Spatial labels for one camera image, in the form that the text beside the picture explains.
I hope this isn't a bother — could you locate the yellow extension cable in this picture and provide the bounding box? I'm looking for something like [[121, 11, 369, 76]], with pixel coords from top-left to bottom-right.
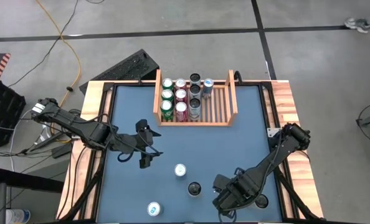
[[35, 0, 82, 138]]

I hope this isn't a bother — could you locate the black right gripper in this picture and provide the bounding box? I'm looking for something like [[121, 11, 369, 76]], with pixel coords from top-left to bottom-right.
[[212, 169, 257, 215]]

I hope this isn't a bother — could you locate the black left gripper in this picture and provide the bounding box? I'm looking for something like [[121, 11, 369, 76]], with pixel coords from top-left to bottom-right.
[[116, 119, 164, 169]]

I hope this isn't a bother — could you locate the silver blue Red Bull can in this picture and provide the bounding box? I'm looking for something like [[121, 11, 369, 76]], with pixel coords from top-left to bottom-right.
[[173, 163, 187, 179], [202, 78, 214, 100], [146, 201, 163, 217]]

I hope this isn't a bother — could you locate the green Sprite can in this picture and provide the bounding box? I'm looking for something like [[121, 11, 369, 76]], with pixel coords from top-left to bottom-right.
[[161, 88, 175, 103], [159, 99, 175, 122], [161, 77, 175, 91]]

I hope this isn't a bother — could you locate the red Coca-Cola can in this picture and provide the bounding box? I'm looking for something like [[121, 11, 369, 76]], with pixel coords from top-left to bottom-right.
[[174, 78, 188, 91], [174, 88, 189, 103], [174, 101, 189, 123]]

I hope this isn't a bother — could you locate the white Celsius Arctic Vibe can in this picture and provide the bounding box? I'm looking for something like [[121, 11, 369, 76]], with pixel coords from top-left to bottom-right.
[[189, 73, 202, 86], [188, 98, 202, 122]]

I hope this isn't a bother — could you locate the black floor beam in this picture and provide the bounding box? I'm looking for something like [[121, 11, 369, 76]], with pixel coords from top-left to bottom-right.
[[0, 167, 64, 194]]

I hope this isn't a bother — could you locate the black power adapter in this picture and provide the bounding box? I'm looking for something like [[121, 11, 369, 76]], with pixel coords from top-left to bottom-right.
[[51, 144, 72, 159]]

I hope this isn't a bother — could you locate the white plastic jug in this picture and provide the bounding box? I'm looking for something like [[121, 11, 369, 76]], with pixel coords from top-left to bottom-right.
[[6, 208, 32, 224]]

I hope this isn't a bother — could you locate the black plastic crate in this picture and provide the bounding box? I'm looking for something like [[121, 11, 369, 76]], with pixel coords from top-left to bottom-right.
[[0, 80, 27, 147]]

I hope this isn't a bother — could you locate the person's foot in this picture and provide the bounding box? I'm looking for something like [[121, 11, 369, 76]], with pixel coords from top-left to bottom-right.
[[343, 17, 370, 34]]

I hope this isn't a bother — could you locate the wooden slatted shelf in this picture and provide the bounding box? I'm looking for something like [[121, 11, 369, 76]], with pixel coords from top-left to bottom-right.
[[153, 68, 239, 128]]

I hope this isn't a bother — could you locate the white Celsius Tropical Vibe can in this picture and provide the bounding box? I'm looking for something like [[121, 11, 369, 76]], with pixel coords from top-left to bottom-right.
[[187, 181, 202, 198]]

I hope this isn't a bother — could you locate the black floor cable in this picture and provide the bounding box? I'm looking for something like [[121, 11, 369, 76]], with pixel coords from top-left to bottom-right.
[[7, 0, 80, 88]]

